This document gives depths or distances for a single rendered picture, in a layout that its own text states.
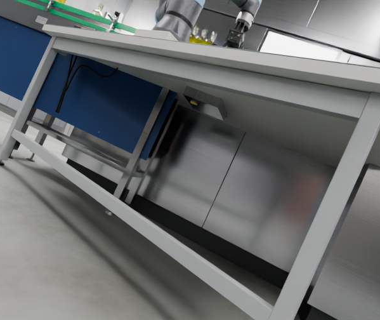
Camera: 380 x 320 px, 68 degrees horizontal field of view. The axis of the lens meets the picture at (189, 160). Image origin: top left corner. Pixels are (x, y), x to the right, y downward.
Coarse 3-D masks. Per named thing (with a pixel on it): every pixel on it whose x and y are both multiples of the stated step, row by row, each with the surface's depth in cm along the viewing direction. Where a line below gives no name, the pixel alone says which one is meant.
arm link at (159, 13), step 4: (160, 0) 115; (164, 0) 113; (160, 4) 115; (164, 4) 111; (160, 8) 115; (156, 12) 119; (160, 12) 114; (164, 12) 111; (156, 16) 119; (160, 16) 115; (156, 20) 120
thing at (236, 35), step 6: (240, 24) 130; (246, 24) 131; (234, 30) 129; (240, 30) 131; (246, 30) 135; (228, 36) 130; (234, 36) 129; (240, 36) 129; (228, 42) 131; (234, 42) 129; (240, 42) 130
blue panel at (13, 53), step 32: (0, 32) 177; (32, 32) 171; (0, 64) 174; (32, 64) 168; (64, 64) 163; (96, 64) 158; (64, 96) 160; (96, 96) 155; (128, 96) 151; (96, 128) 153; (128, 128) 149; (160, 128) 145
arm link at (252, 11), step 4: (248, 0) 129; (252, 0) 130; (256, 0) 131; (260, 0) 132; (244, 4) 130; (248, 4) 130; (252, 4) 130; (256, 4) 131; (240, 8) 133; (244, 8) 131; (248, 8) 130; (252, 8) 131; (256, 8) 132; (248, 12) 130; (252, 12) 131; (256, 12) 133; (252, 16) 132
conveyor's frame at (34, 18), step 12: (0, 0) 177; (12, 0) 175; (0, 12) 176; (12, 12) 174; (24, 12) 172; (36, 12) 170; (24, 24) 171; (36, 24) 168; (60, 24) 164; (72, 24) 162
